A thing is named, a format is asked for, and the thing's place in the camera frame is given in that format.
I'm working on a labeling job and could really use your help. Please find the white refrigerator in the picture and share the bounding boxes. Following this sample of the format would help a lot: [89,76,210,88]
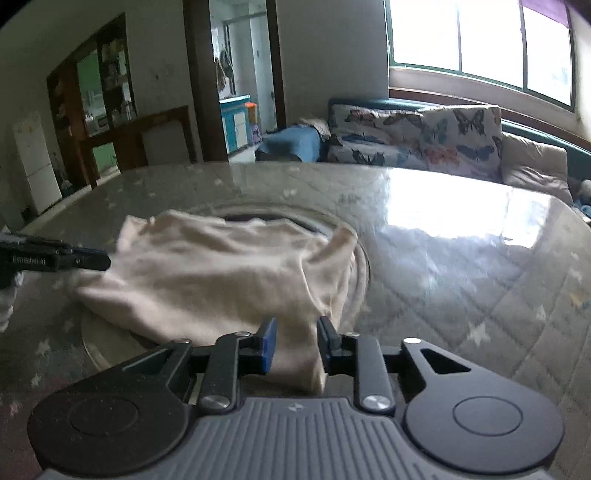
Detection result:
[11,111,64,216]

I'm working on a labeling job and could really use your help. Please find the grey plush toy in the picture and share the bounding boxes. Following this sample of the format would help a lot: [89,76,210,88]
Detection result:
[573,178,591,219]

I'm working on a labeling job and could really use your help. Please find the hanging clothes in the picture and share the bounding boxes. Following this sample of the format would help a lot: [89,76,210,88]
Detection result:
[216,48,235,94]

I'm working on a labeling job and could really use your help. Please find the grey quilted star table cover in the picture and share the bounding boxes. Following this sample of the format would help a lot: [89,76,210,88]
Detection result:
[0,159,591,480]

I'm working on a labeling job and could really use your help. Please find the teal sofa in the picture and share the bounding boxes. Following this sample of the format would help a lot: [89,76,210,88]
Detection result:
[255,97,591,219]

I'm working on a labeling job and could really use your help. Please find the blue sofa blanket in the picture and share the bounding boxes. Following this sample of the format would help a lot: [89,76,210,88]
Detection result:
[255,126,325,164]

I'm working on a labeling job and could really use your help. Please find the beige cushion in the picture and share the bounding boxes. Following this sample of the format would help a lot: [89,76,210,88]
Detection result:
[501,133,574,205]

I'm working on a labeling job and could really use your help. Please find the butterfly print cushion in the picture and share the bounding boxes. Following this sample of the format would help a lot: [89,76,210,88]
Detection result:
[328,103,428,170]
[418,104,504,184]

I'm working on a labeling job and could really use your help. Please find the dark wooden door frame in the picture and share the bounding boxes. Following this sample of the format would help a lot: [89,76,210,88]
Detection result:
[183,0,288,163]

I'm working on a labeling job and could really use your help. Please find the green framed window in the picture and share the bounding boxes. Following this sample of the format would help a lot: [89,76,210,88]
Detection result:
[385,0,579,112]

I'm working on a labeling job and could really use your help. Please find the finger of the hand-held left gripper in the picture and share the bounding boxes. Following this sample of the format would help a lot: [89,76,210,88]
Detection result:
[53,246,112,273]

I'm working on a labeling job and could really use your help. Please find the purple curtain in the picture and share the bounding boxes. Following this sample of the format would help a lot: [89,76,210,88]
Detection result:
[519,0,574,29]

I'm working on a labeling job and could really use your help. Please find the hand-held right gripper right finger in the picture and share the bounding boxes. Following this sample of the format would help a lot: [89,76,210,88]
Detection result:
[317,316,472,415]

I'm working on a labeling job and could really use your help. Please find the person's left hand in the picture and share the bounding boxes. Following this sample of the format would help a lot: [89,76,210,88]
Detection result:
[0,272,25,333]

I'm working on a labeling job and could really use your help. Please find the cream cotton garment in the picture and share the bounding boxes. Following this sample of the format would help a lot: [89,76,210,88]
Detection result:
[75,209,359,394]

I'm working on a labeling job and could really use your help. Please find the blue white kitchen cabinet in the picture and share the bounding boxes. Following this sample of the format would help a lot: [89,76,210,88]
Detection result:
[219,94,253,154]

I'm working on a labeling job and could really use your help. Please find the dark wooden shelf cabinet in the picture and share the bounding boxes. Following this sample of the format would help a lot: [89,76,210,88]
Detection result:
[45,13,140,191]

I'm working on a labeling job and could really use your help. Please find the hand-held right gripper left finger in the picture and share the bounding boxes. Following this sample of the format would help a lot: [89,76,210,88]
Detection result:
[122,318,279,415]

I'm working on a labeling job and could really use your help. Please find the beige cloth on sofa arm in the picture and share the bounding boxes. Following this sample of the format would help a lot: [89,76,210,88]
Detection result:
[295,117,332,140]

